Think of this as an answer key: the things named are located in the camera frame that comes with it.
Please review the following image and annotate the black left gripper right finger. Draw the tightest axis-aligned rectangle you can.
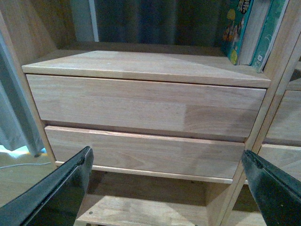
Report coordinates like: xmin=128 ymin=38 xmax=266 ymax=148
xmin=241 ymin=150 xmax=301 ymax=226

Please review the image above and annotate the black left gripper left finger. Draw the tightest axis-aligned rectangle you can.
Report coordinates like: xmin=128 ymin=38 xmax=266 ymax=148
xmin=0 ymin=146 xmax=94 ymax=226

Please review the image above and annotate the right wooden shelf unit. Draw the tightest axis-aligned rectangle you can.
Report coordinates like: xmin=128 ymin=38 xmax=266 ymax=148
xmin=215 ymin=32 xmax=301 ymax=226

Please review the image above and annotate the wooden shelf unit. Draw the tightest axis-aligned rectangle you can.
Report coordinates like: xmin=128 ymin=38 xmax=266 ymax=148
xmin=215 ymin=32 xmax=301 ymax=226
xmin=0 ymin=0 xmax=301 ymax=226

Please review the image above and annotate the left wooden shelf unit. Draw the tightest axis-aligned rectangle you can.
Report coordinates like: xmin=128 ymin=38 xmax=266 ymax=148
xmin=0 ymin=0 xmax=301 ymax=226

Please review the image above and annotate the lower right wooden drawer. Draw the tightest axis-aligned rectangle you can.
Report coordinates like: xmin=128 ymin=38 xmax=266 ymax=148
xmin=258 ymin=144 xmax=301 ymax=181

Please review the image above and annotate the wooden drawer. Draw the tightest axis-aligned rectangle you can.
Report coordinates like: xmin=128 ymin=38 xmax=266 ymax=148
xmin=27 ymin=74 xmax=265 ymax=137
xmin=265 ymin=90 xmax=301 ymax=143
xmin=45 ymin=126 xmax=245 ymax=183
xmin=258 ymin=144 xmax=301 ymax=181

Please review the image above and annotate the upper right wooden drawer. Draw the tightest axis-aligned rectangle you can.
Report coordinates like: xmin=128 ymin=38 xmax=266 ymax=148
xmin=265 ymin=90 xmax=301 ymax=143

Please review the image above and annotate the lower left wooden drawer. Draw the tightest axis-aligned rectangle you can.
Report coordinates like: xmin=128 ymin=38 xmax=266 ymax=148
xmin=45 ymin=126 xmax=245 ymax=183

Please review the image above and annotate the upper left wooden drawer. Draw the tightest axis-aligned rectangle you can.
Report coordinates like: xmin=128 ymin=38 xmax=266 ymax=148
xmin=27 ymin=74 xmax=265 ymax=137

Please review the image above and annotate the green illustrated thick book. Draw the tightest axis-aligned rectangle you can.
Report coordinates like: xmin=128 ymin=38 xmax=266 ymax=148
xmin=222 ymin=0 xmax=271 ymax=65

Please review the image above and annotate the thin green book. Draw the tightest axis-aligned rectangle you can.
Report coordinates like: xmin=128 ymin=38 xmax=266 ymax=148
xmin=251 ymin=0 xmax=289 ymax=73

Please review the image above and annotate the white floor cable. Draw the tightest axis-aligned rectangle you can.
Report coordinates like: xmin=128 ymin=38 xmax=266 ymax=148
xmin=0 ymin=161 xmax=51 ymax=169

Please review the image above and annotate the white vertical post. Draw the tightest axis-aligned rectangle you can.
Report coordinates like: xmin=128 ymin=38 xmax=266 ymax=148
xmin=70 ymin=0 xmax=99 ymax=42

